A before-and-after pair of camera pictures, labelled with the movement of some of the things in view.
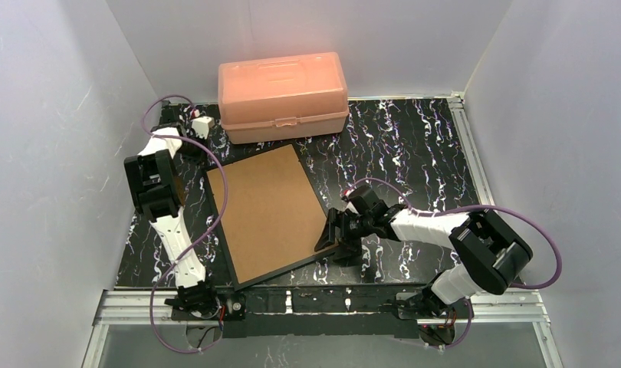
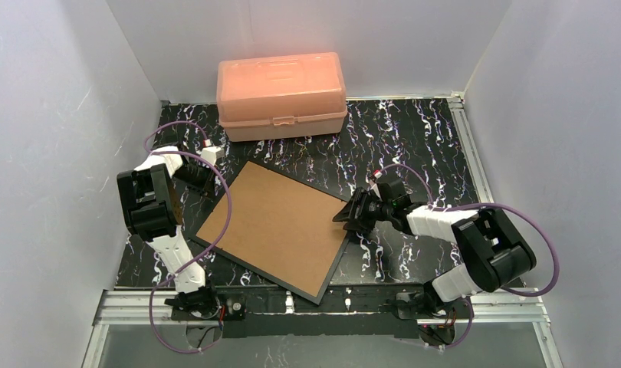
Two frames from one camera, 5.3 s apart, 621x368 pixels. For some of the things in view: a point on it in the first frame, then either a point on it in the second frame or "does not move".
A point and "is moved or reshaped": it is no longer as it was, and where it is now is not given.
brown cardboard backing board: (274, 216) is moved or reshaped
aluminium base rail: (118, 306) does not move
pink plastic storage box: (282, 97) does not move
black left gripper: (189, 148) -> (195, 179)
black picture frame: (303, 261) is moved or reshaped
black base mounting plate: (313, 311) does not move
